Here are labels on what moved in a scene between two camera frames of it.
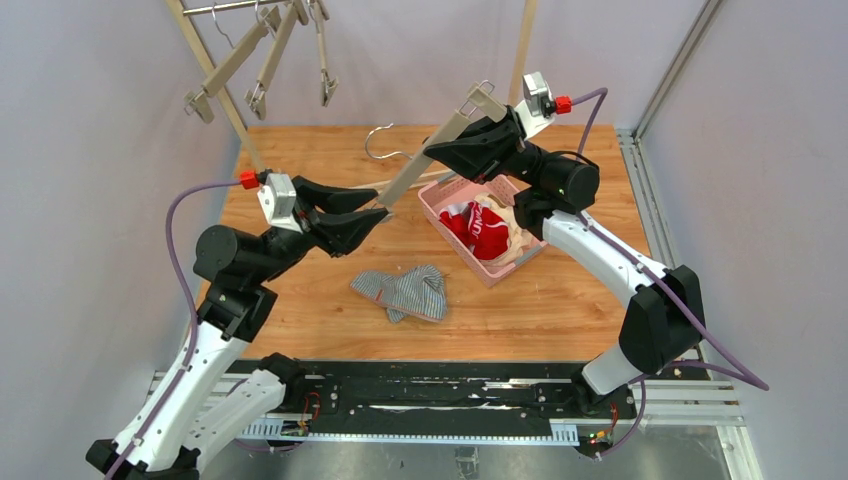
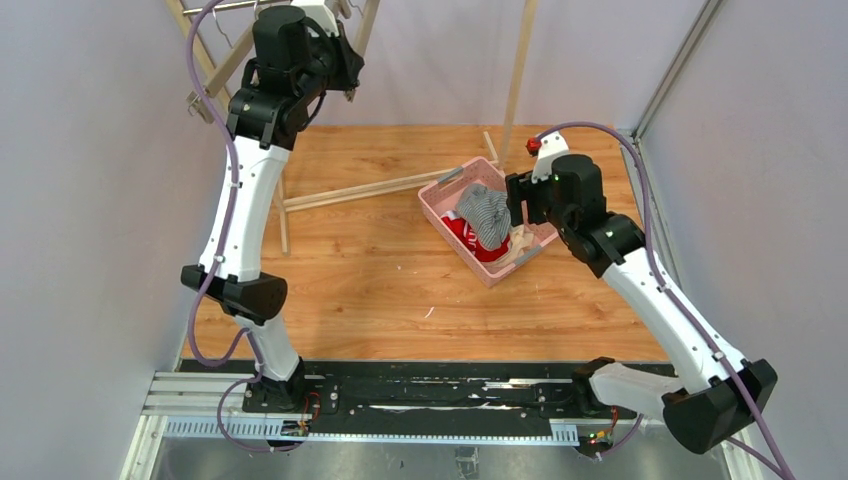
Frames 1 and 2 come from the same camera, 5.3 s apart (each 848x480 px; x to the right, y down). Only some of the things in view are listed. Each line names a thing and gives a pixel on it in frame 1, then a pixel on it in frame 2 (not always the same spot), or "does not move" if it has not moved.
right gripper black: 515,142 -> 519,198
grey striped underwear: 420,292 -> 487,211
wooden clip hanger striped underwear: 480,102 -> 363,35
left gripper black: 308,216 -> 348,56
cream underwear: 520,241 does not move
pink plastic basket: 462,189 does not move
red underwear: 484,232 does not move
